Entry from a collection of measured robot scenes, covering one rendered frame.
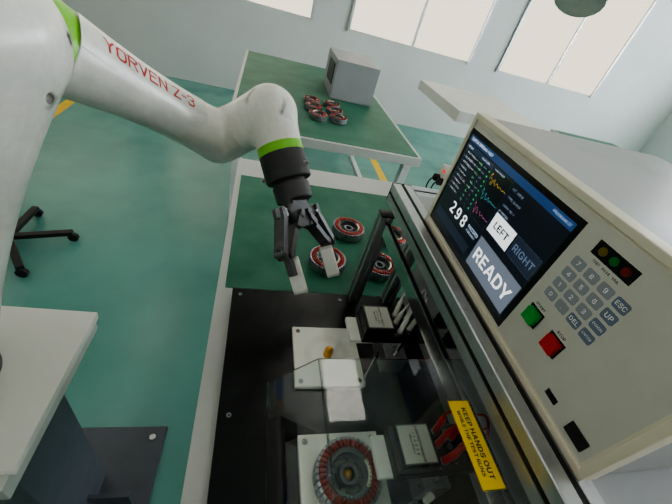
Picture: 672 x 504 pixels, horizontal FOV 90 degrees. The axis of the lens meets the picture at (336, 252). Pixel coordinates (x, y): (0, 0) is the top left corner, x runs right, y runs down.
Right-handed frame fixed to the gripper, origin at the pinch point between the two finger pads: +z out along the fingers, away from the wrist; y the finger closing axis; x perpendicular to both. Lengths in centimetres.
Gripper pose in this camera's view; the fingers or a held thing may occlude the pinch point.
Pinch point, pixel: (317, 279)
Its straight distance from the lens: 69.5
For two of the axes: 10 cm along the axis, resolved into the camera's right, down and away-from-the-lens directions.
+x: 8.5, -2.2, -4.7
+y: -4.5, 1.7, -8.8
